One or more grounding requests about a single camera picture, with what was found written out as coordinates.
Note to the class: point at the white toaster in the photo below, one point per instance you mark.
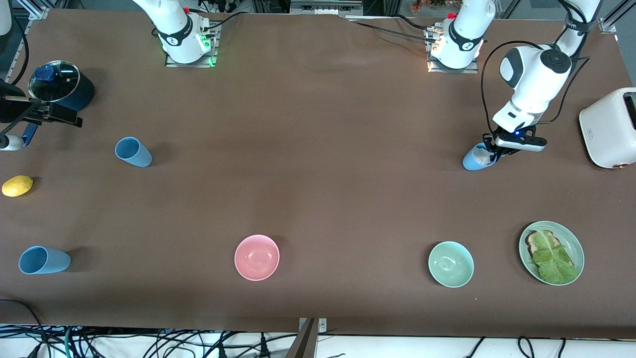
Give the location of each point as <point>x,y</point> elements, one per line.
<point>608,134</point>

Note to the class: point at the small metal bracket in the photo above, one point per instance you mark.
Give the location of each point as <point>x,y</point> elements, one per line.
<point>322,325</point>

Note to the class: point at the white paper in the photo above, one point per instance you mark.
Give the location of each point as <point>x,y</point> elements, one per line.
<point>480,156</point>

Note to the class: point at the aluminium frame rail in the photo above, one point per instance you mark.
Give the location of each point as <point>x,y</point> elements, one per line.
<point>607,26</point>
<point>39,12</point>

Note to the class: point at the dark metal pole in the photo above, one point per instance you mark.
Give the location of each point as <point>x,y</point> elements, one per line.
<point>304,343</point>

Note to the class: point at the yellow lemon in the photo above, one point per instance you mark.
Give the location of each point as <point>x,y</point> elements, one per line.
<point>17,186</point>

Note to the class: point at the grey power strip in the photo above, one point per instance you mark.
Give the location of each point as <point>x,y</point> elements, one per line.
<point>323,7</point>

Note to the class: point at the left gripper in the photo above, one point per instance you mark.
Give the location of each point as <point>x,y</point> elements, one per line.
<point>498,149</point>

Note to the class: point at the black power plug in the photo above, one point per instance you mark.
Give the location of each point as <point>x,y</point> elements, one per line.
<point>222,352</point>
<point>264,348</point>

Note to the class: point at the toast slice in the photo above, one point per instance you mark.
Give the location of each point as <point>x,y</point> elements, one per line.
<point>532,242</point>

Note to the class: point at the orange dried plant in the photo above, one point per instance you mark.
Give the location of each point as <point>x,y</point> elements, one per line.
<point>417,6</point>

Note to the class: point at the dark blue saucepan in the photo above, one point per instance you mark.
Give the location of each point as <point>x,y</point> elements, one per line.
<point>82,97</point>

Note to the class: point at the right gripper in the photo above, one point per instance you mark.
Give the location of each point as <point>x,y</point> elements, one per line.
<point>11,109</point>

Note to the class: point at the mint green bowl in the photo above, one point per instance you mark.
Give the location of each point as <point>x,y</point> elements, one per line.
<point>451,264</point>

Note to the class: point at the mint green plate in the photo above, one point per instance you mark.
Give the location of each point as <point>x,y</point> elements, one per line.
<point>572,243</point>

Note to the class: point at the glass lid blue knob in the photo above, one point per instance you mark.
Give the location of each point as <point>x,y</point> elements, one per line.
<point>64,79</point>

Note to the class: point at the green lettuce leaf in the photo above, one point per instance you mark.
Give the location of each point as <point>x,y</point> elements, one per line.
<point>554,261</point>

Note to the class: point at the blue plastic cup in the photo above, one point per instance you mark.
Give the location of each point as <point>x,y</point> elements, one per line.
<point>52,261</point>
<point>472,163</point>
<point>138,156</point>

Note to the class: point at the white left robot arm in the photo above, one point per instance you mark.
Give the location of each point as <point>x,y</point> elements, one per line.
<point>534,79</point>

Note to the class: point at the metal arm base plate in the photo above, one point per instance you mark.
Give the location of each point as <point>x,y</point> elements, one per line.
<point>212,55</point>
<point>472,69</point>

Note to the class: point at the pink bowl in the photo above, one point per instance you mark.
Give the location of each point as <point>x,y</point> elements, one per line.
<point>257,257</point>

